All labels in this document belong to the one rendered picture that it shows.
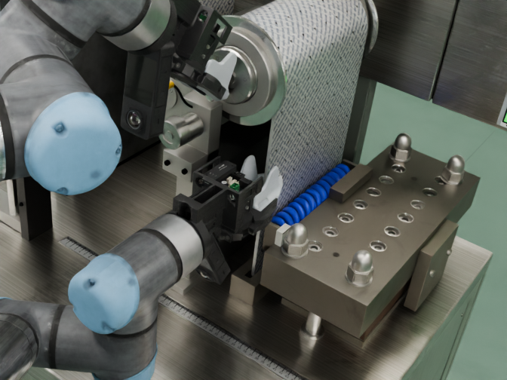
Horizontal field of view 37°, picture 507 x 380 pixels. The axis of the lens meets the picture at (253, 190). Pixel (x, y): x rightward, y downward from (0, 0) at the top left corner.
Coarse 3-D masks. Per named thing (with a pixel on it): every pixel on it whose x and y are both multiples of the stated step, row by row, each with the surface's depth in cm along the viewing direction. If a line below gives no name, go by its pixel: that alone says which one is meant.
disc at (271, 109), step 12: (240, 24) 94; (252, 24) 93; (252, 36) 94; (264, 36) 93; (264, 48) 94; (276, 48) 93; (276, 60) 93; (276, 72) 94; (276, 84) 95; (276, 96) 96; (264, 108) 98; (276, 108) 96; (240, 120) 101; (252, 120) 100; (264, 120) 99
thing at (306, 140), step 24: (312, 96) 105; (336, 96) 112; (288, 120) 102; (312, 120) 108; (336, 120) 116; (288, 144) 105; (312, 144) 112; (336, 144) 120; (288, 168) 108; (312, 168) 116; (288, 192) 112
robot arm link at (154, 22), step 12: (156, 0) 74; (168, 0) 76; (156, 12) 74; (168, 12) 76; (144, 24) 73; (156, 24) 74; (108, 36) 74; (120, 36) 73; (132, 36) 74; (144, 36) 75; (156, 36) 76; (132, 48) 76
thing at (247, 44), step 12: (240, 36) 94; (216, 48) 97; (240, 48) 95; (252, 48) 93; (252, 60) 94; (264, 60) 93; (264, 72) 94; (264, 84) 95; (264, 96) 96; (228, 108) 100; (240, 108) 99; (252, 108) 98
